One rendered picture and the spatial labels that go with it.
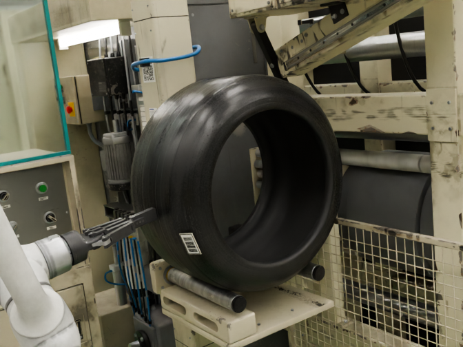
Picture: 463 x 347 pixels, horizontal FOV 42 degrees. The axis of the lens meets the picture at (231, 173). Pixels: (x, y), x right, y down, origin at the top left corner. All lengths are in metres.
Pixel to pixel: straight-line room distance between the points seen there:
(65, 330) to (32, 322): 0.07
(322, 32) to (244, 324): 0.85
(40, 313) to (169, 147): 0.50
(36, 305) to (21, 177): 0.86
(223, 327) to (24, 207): 0.79
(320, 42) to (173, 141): 0.59
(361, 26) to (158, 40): 0.57
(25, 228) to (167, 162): 0.72
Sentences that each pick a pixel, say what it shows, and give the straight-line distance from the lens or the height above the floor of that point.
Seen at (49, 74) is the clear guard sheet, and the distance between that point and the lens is 1.99.
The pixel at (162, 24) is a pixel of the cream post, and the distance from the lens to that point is 1.80.
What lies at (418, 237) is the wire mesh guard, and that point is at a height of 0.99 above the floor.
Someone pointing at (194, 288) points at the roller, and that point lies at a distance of 1.69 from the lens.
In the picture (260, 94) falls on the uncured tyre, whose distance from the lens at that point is 1.51.
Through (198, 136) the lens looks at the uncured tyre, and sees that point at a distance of 1.42.
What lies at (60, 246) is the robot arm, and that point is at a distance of 1.37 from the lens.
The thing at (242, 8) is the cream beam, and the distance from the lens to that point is 1.86.
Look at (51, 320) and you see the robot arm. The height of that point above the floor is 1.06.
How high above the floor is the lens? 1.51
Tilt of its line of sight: 10 degrees down
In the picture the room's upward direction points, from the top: 6 degrees counter-clockwise
